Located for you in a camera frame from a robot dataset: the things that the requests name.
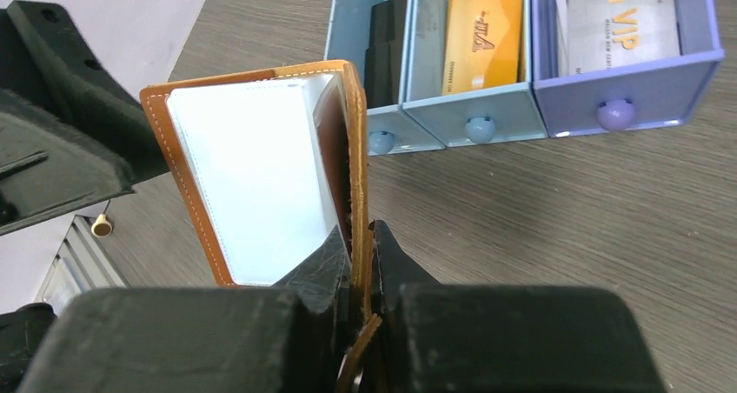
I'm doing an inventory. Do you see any small beige peg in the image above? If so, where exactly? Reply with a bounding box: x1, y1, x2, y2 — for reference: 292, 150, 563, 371
90, 201, 114, 238

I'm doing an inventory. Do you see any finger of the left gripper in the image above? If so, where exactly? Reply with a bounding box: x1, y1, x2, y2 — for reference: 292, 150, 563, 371
7, 0, 169, 183
1, 90, 133, 235

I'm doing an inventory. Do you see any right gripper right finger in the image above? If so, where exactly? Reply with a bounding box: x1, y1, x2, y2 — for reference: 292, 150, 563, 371
371, 221, 666, 392

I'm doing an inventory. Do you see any white item in box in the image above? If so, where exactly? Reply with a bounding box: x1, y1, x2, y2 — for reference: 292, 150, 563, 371
558, 0, 681, 77

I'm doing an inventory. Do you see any blue three-compartment organizer box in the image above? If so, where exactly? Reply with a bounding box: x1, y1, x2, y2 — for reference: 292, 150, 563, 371
325, 0, 725, 156

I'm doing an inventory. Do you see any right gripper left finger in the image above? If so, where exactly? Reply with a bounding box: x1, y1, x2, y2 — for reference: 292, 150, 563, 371
19, 230, 348, 392

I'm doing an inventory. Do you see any aluminium front rail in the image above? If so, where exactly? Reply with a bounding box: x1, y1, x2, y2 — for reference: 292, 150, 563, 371
35, 216, 129, 315

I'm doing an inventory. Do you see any black item in box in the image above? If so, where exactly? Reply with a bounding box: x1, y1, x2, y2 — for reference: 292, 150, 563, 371
364, 0, 408, 108

